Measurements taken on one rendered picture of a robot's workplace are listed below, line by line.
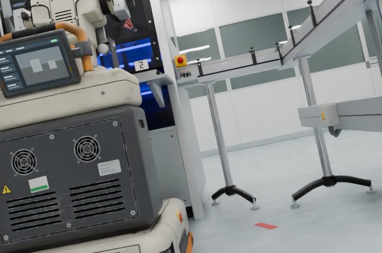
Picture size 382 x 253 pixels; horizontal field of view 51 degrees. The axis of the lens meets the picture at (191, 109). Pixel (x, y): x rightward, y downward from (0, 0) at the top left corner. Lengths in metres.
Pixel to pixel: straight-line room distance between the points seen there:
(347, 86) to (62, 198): 6.51
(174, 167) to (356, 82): 5.41
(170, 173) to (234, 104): 4.68
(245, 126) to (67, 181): 5.93
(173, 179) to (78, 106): 1.33
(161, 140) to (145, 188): 1.25
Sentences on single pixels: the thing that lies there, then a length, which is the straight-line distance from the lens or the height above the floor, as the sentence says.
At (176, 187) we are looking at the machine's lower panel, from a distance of 2.55.
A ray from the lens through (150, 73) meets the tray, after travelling 2.17.
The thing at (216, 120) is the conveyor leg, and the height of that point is 0.58.
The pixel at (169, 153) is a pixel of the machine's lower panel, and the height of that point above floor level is 0.43.
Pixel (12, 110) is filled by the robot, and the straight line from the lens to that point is 1.41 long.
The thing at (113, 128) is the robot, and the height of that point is 0.62.
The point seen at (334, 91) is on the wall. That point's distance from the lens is 7.41.
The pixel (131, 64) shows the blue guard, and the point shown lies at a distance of 2.59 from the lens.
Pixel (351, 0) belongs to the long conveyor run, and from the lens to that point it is 1.41.
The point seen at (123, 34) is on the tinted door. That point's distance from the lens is 2.64.
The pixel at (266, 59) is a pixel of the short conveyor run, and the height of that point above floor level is 0.90.
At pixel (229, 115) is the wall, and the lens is 7.11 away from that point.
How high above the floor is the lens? 0.58
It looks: 2 degrees up
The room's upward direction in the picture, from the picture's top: 12 degrees counter-clockwise
